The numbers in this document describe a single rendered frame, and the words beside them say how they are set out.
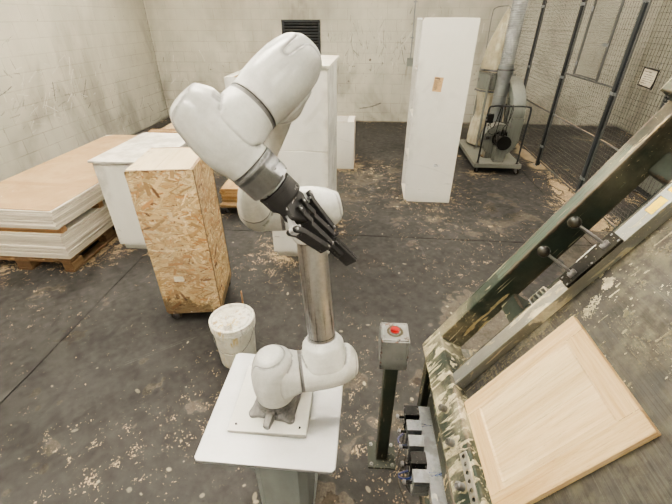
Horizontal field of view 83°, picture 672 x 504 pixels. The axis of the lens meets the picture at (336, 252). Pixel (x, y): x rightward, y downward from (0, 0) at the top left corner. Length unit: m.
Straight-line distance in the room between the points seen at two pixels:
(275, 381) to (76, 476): 1.53
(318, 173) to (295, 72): 2.71
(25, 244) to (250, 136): 3.93
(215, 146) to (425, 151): 4.33
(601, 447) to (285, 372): 0.92
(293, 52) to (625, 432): 1.07
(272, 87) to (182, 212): 2.09
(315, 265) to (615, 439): 0.89
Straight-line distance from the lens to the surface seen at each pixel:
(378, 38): 9.05
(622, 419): 1.17
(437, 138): 4.87
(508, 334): 1.45
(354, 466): 2.36
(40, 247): 4.40
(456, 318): 1.68
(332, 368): 1.42
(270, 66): 0.71
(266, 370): 1.40
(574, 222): 1.31
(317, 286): 1.28
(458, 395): 1.54
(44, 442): 2.94
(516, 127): 6.57
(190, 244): 2.84
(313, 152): 3.35
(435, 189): 5.09
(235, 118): 0.67
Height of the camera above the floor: 2.07
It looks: 32 degrees down
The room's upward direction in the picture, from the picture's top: straight up
